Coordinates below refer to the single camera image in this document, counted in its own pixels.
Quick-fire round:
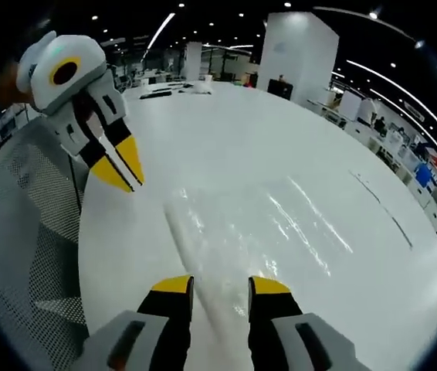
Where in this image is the large white pillar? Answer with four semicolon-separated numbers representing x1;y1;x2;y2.
259;11;340;108

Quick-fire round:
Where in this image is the grey mesh chair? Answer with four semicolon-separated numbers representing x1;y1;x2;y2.
0;117;90;371

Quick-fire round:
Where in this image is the slim white pillar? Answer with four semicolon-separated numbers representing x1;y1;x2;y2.
184;41;204;83

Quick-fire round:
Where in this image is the row of white desks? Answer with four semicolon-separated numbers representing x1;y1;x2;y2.
307;98;437;264

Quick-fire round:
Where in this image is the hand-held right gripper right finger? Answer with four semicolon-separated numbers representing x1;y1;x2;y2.
247;274;374;371

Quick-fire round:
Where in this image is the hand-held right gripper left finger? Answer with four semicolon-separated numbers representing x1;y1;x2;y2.
83;274;196;371

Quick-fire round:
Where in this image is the clear plastic resealable bag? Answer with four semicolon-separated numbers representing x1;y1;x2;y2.
162;175;355;371

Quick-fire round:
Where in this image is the blue box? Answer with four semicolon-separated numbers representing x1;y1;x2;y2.
415;162;436;189

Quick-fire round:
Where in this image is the white crumpled object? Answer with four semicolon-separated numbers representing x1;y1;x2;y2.
192;75;215;95

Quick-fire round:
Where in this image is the clear plastic strip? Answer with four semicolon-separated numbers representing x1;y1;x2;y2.
348;169;415;249

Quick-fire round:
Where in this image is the flat black object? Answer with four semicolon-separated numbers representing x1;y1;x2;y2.
139;87;174;99

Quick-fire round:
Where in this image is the black cabinet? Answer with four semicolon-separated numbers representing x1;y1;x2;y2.
267;78;294;102

